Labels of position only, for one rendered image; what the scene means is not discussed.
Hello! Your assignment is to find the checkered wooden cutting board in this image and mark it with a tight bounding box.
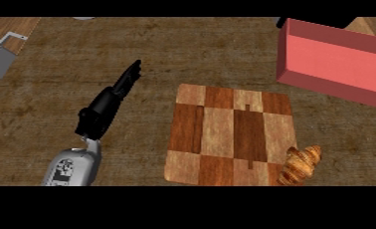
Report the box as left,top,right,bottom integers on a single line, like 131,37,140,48
164,83,298,187

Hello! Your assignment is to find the red open box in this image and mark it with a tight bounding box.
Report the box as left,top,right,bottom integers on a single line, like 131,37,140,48
274,17,376,107

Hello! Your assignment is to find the golden brown croissant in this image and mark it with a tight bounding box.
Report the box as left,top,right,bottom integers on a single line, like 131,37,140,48
276,144,324,187

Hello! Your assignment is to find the grey metal sink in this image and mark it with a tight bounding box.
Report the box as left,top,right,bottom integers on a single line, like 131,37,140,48
0,31,29,80

